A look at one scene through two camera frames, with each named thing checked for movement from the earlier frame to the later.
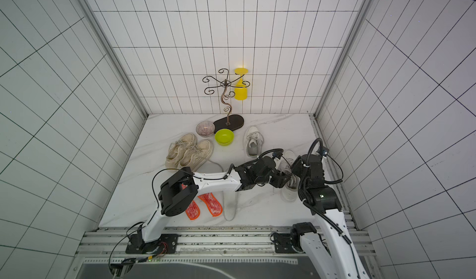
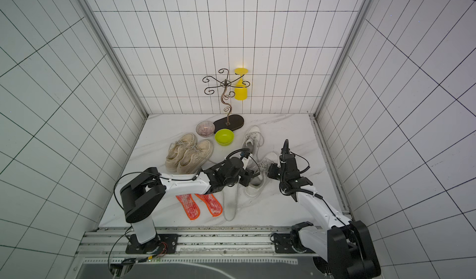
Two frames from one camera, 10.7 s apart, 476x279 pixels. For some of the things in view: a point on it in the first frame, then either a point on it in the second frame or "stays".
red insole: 193,211 stays
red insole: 214,206 stays
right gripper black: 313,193 -> 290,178
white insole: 229,204 stays
